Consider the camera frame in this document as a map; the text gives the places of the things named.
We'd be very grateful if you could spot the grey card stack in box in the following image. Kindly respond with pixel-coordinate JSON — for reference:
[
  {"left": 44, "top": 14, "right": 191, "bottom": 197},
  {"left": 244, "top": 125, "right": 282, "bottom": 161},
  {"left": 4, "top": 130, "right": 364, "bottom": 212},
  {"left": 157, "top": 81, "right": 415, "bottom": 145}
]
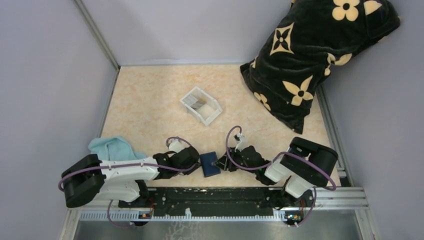
[{"left": 183, "top": 94, "right": 206, "bottom": 110}]

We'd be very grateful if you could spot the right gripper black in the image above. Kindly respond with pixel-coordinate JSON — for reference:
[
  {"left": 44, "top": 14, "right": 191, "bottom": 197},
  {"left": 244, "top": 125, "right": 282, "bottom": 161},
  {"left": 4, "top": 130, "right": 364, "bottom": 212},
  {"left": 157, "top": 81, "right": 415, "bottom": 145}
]
[{"left": 213, "top": 146, "right": 258, "bottom": 175}]

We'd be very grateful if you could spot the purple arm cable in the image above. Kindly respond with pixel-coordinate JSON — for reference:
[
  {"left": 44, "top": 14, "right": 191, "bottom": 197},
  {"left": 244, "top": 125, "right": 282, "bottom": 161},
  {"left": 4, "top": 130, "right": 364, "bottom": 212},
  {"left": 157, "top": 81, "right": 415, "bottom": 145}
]
[
  {"left": 58, "top": 136, "right": 200, "bottom": 229},
  {"left": 225, "top": 125, "right": 337, "bottom": 228}
]

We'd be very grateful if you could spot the white plastic card box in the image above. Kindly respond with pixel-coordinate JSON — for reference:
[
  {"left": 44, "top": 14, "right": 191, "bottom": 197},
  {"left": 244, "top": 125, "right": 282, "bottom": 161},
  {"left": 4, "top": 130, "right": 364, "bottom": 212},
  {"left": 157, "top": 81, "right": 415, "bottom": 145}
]
[{"left": 179, "top": 86, "right": 223, "bottom": 126}]

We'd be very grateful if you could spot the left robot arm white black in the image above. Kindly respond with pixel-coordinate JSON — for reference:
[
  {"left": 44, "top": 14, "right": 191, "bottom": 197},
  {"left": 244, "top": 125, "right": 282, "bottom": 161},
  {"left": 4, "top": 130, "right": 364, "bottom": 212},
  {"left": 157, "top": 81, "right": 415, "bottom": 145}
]
[{"left": 58, "top": 137, "right": 201, "bottom": 208}]

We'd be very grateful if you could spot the black floral patterned pillow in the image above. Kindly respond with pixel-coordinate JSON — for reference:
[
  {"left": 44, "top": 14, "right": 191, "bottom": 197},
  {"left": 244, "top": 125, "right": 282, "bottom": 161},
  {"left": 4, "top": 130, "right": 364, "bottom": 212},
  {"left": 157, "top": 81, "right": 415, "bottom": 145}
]
[{"left": 240, "top": 0, "right": 401, "bottom": 134}]

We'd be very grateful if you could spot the light blue cloth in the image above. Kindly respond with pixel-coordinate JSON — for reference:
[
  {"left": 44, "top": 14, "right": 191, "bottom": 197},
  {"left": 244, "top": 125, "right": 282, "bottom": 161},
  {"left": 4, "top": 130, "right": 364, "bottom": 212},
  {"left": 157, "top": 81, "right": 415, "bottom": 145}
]
[{"left": 88, "top": 136, "right": 148, "bottom": 161}]

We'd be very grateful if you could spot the aluminium side rail right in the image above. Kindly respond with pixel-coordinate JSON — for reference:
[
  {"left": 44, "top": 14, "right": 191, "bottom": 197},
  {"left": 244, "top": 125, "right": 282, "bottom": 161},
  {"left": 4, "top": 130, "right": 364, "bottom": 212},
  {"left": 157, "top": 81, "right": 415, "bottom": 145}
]
[{"left": 316, "top": 85, "right": 353, "bottom": 187}]

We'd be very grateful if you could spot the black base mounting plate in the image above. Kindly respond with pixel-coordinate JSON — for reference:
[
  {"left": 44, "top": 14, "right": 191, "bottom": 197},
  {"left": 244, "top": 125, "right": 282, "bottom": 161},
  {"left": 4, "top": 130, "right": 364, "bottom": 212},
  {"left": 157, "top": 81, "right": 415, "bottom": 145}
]
[{"left": 118, "top": 187, "right": 313, "bottom": 217}]

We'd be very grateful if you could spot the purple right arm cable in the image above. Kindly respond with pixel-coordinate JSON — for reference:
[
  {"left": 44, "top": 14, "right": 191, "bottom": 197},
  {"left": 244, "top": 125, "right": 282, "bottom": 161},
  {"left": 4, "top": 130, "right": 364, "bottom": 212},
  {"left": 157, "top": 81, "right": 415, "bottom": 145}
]
[{"left": 225, "top": 125, "right": 337, "bottom": 228}]

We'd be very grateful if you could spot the navy blue card holder wallet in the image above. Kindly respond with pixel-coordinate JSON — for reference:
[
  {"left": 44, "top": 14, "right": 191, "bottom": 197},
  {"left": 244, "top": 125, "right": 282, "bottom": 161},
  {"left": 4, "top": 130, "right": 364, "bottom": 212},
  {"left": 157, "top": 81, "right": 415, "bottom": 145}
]
[{"left": 199, "top": 151, "right": 221, "bottom": 178}]

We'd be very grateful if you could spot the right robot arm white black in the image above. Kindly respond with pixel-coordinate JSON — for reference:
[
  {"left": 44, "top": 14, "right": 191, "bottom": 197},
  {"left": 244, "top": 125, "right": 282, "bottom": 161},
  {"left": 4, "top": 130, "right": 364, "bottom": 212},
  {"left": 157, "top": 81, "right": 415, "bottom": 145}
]
[{"left": 213, "top": 132, "right": 339, "bottom": 206}]

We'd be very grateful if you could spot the aluminium corner post left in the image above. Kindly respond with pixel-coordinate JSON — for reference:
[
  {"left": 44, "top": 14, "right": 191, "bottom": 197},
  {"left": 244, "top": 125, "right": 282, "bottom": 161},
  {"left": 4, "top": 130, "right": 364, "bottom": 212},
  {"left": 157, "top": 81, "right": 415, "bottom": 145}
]
[{"left": 72, "top": 0, "right": 121, "bottom": 71}]

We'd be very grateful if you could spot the aluminium front rail frame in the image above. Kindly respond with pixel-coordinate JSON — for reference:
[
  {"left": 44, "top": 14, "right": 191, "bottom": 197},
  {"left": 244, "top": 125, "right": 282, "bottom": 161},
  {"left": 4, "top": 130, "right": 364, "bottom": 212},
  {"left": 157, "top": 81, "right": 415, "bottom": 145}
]
[{"left": 69, "top": 187, "right": 369, "bottom": 222}]

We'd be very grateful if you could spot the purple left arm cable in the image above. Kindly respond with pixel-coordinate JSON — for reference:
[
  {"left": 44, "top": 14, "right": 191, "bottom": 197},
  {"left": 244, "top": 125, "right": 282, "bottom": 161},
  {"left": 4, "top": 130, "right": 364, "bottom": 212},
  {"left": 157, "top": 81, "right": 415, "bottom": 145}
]
[{"left": 58, "top": 136, "right": 200, "bottom": 229}]

